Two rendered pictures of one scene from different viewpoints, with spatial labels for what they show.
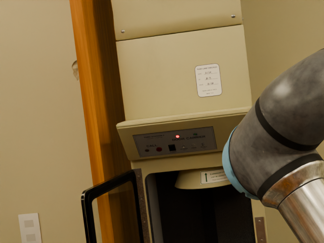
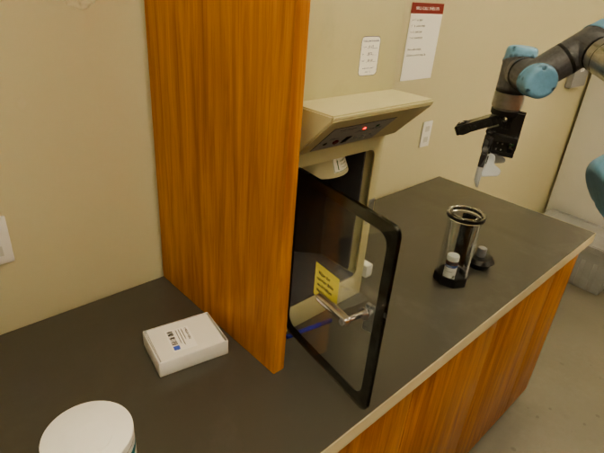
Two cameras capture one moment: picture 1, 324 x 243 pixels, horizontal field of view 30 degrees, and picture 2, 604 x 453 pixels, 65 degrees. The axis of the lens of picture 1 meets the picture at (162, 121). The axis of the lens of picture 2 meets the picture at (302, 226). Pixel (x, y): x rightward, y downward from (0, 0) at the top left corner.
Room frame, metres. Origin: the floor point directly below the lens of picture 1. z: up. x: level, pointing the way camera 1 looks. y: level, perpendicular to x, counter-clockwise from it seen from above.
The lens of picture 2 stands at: (0.95, 0.80, 1.71)
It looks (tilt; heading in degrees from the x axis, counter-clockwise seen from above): 27 degrees down; 306
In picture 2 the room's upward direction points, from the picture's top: 5 degrees clockwise
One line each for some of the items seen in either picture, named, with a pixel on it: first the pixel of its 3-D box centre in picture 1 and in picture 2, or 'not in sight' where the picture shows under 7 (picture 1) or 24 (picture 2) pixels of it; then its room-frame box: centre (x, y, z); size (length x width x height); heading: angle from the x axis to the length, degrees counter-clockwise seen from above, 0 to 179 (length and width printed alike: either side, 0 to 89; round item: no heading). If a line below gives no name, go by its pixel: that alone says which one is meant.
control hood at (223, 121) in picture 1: (188, 135); (363, 125); (1.45, -0.06, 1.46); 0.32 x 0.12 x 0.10; 82
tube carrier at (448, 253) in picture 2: not in sight; (458, 245); (1.32, -0.48, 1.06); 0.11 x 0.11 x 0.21
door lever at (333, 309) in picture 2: not in sight; (341, 306); (1.30, 0.18, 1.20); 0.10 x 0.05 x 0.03; 162
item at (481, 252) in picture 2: not in sight; (480, 256); (1.28, -0.63, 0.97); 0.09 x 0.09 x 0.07
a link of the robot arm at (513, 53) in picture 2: not in sight; (517, 69); (1.29, -0.51, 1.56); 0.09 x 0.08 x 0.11; 126
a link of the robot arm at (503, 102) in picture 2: not in sight; (508, 101); (1.30, -0.52, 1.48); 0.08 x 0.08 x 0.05
